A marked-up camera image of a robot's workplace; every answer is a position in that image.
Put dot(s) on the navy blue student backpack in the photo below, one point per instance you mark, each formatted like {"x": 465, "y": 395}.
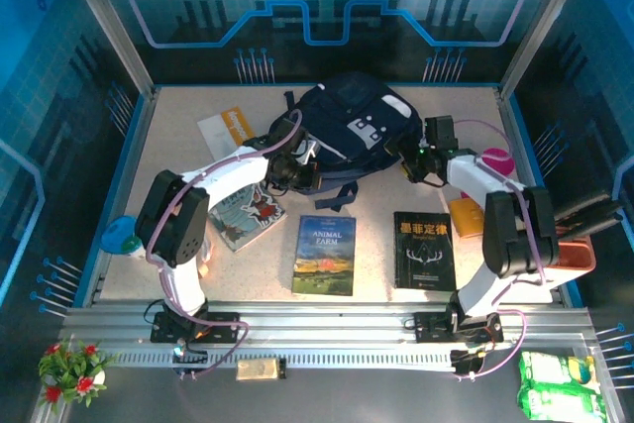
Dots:
{"x": 347, "y": 111}

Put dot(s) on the blue cartoon picture book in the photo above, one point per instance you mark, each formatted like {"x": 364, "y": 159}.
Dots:
{"x": 247, "y": 220}

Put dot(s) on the small yellow notebook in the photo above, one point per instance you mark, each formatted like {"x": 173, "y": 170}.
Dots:
{"x": 468, "y": 217}

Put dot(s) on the orange white homework notebook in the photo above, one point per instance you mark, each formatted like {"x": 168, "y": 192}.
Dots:
{"x": 223, "y": 133}

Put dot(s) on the black book with antler print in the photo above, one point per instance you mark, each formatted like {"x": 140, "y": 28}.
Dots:
{"x": 425, "y": 249}

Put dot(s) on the Animal Farm book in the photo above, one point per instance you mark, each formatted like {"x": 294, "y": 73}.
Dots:
{"x": 324, "y": 254}

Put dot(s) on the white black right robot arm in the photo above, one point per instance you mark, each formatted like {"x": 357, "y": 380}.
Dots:
{"x": 475, "y": 289}

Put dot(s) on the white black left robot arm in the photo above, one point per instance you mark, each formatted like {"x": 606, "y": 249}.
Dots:
{"x": 184, "y": 286}

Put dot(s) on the pink plastic goblet cup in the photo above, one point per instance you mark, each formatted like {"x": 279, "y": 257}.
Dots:
{"x": 500, "y": 163}

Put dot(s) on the green white snack packet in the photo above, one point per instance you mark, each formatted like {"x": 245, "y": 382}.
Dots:
{"x": 552, "y": 368}
{"x": 560, "y": 403}

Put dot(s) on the artificial plant with red flowers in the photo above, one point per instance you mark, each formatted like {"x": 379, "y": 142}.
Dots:
{"x": 74, "y": 373}

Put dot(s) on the aluminium right side rail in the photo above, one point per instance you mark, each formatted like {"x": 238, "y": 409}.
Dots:
{"x": 510, "y": 121}

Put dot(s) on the aluminium rail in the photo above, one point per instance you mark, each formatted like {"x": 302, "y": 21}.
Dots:
{"x": 510, "y": 121}
{"x": 141, "y": 121}

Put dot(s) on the aluminium front rail frame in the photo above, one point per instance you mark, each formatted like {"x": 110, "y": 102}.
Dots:
{"x": 327, "y": 326}

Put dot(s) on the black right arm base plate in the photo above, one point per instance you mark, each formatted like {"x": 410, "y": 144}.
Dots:
{"x": 431, "y": 326}

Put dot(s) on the aluminium left side rail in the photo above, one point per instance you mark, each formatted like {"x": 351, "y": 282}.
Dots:
{"x": 141, "y": 121}

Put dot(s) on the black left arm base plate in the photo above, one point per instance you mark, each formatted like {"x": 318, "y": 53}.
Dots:
{"x": 223, "y": 326}

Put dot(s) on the aluminium right corner post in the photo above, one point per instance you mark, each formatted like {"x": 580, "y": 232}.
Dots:
{"x": 542, "y": 22}

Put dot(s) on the aluminium corner post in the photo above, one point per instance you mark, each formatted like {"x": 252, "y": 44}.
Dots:
{"x": 542, "y": 22}
{"x": 106, "y": 22}

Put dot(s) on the aluminium left corner post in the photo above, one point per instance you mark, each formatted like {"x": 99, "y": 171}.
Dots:
{"x": 106, "y": 22}

